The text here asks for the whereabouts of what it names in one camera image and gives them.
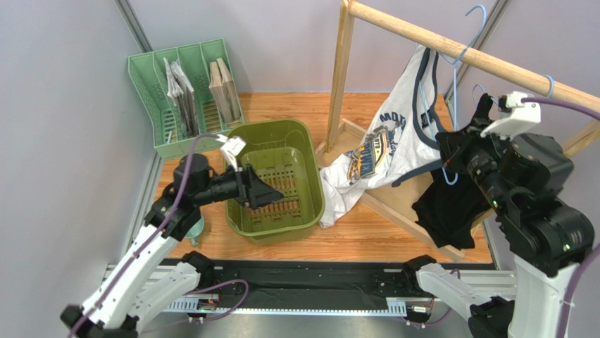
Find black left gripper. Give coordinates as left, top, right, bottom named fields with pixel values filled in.
left=194, top=158, right=285, bottom=210

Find white tank top navy trim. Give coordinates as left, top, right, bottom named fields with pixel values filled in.
left=319, top=45, right=446, bottom=228

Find light blue wire hanger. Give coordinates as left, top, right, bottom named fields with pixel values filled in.
left=471, top=75, right=556, bottom=111
left=419, top=4, right=489, bottom=186

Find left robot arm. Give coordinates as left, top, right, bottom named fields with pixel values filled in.
left=61, top=154, right=284, bottom=337

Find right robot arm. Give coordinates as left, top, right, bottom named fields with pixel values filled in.
left=403, top=92, right=599, bottom=337

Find black garment on hanger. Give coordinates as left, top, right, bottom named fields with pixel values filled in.
left=412, top=169, right=490, bottom=250

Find olive green plastic basket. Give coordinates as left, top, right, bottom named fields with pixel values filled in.
left=225, top=119, right=325, bottom=246

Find teal green cup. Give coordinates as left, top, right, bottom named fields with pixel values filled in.
left=185, top=216, right=205, bottom=247

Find wooden clothes rack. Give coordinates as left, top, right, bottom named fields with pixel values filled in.
left=315, top=0, right=600, bottom=263

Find brown wooden boards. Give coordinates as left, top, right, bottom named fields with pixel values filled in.
left=209, top=58, right=242, bottom=124

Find mint green file organizer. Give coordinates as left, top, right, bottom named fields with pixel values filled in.
left=127, top=39, right=244, bottom=161

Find folded newspapers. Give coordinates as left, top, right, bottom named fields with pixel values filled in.
left=163, top=58, right=199, bottom=138

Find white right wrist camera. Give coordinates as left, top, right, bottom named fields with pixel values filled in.
left=480, top=91, right=541, bottom=140

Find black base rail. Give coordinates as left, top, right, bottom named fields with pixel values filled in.
left=161, top=257, right=498, bottom=313

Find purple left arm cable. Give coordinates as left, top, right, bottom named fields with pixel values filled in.
left=65, top=133, right=249, bottom=338

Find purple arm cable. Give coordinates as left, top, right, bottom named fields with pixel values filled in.
left=65, top=133, right=249, bottom=338
left=521, top=96, right=600, bottom=338

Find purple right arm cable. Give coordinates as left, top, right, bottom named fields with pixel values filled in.
left=521, top=96, right=600, bottom=338

